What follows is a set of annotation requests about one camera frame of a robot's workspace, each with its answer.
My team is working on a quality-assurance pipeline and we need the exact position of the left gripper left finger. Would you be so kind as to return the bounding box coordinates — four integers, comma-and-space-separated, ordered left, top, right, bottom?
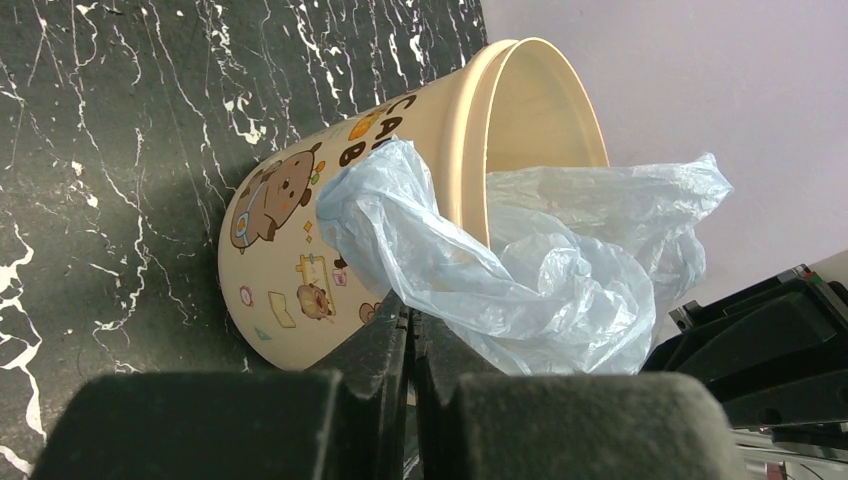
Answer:
33, 294, 408, 479

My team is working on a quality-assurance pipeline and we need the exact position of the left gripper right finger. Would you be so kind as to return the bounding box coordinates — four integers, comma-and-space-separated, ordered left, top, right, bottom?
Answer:
409, 312, 747, 479

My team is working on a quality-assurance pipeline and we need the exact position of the beige round trash bin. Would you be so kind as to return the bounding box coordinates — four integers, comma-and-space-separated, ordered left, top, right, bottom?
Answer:
218, 38, 608, 370

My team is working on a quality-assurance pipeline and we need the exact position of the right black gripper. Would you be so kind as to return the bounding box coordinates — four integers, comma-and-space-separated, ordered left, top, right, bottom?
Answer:
642, 264, 847, 451

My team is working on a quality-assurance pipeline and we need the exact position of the light blue plastic bag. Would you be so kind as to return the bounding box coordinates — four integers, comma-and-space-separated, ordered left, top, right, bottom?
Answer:
316, 139, 733, 375

